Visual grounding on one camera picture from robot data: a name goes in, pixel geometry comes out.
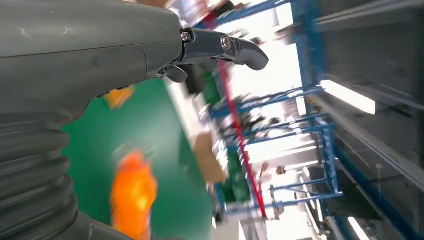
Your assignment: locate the orange plastic bottle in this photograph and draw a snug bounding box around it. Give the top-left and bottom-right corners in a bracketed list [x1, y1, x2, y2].
[109, 144, 159, 240]

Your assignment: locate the yellow taped cardboard mat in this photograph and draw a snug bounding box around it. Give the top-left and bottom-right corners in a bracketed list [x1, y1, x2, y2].
[104, 85, 136, 110]

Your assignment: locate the black carrying case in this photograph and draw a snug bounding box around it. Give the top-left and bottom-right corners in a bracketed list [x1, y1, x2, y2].
[185, 64, 208, 96]

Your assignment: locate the brown cardboard box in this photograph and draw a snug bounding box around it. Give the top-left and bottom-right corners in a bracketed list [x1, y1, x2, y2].
[192, 130, 228, 185]

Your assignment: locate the red rack bar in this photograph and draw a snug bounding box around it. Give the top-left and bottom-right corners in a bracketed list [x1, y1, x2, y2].
[216, 61, 268, 220]

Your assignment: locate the green plastic crate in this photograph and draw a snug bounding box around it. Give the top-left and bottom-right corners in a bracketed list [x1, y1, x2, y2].
[220, 145, 251, 205]

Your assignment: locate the blue metal rack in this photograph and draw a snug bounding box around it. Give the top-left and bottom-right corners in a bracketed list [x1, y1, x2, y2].
[195, 0, 424, 240]

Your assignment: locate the ceiling light panel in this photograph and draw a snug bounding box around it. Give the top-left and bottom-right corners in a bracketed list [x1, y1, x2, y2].
[319, 79, 377, 116]
[347, 216, 371, 240]

